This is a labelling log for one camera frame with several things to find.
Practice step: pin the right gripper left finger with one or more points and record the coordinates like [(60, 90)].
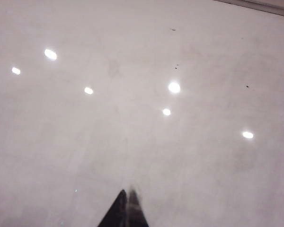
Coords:
[(117, 212)]

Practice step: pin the white whiteboard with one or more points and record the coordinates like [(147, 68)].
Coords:
[(132, 118)]

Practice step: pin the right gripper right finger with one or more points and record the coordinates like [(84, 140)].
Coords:
[(135, 210)]

